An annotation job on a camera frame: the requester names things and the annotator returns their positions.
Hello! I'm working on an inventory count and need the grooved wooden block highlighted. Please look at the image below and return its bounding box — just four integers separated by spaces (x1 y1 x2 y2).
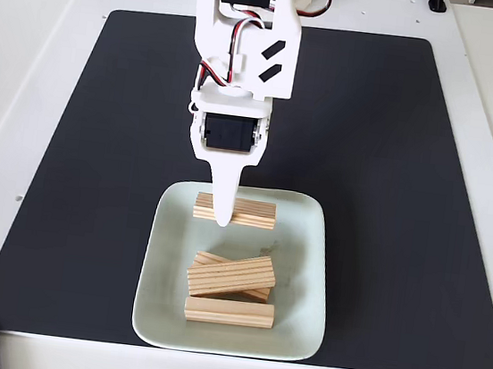
182 245 280 307
182 293 278 331
189 249 276 305
191 191 280 231

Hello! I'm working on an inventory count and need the pale green square plate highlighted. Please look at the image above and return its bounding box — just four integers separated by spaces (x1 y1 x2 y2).
127 173 343 368

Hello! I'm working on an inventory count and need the black rubber mat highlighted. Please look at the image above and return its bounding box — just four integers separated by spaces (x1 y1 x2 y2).
0 0 493 369

